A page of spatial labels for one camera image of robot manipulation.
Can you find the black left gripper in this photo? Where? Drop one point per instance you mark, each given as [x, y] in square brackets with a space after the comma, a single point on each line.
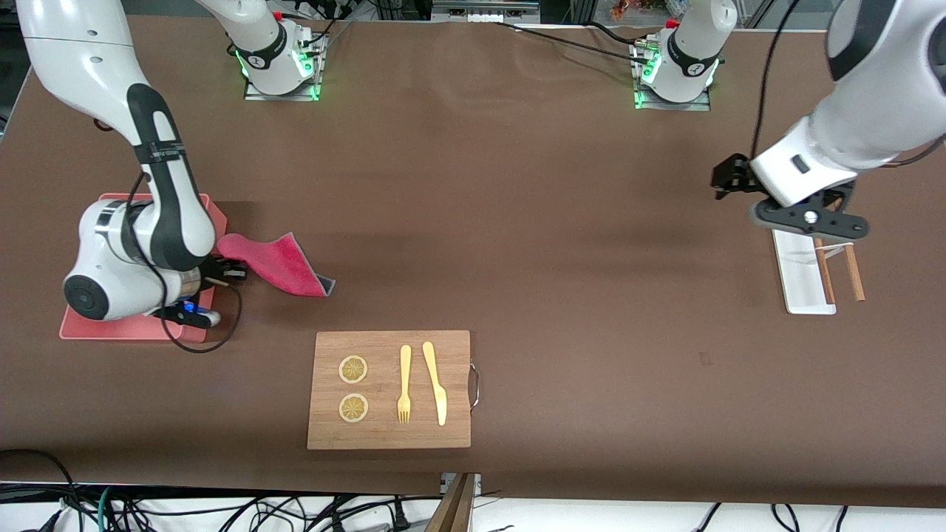
[732, 175]

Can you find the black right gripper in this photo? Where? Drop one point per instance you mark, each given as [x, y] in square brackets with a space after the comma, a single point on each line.
[216, 267]

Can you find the pink and grey cloth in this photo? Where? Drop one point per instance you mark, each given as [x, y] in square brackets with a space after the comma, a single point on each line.
[281, 262]

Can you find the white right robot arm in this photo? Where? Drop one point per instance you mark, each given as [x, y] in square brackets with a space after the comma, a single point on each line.
[81, 59]

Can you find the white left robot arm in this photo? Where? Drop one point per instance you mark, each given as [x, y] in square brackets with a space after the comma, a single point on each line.
[887, 103]

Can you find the white rectangular tray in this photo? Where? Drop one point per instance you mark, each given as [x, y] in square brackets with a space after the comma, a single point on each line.
[802, 281]

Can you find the pink plastic bin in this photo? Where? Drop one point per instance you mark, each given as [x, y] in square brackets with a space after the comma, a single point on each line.
[118, 331]

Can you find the yellow lemon slice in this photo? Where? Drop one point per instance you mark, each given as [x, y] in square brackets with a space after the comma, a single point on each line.
[353, 408]
[353, 369]

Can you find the orange background object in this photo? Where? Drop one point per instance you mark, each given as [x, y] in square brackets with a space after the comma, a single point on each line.
[627, 9]

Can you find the yellow plastic fork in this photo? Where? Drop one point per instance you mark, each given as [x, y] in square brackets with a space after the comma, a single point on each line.
[404, 384]

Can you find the bamboo cutting board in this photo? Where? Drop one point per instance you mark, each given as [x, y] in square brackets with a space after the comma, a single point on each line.
[388, 428]

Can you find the yellow plastic knife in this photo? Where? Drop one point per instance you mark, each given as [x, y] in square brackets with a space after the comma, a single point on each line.
[436, 384]

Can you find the black power plug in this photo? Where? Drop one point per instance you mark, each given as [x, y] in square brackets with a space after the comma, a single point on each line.
[400, 517]

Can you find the wooden beam under table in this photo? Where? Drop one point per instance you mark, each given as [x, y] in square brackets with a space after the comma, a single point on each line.
[452, 510]

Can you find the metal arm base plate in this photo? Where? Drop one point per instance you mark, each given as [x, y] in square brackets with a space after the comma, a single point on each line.
[674, 106]
[284, 96]

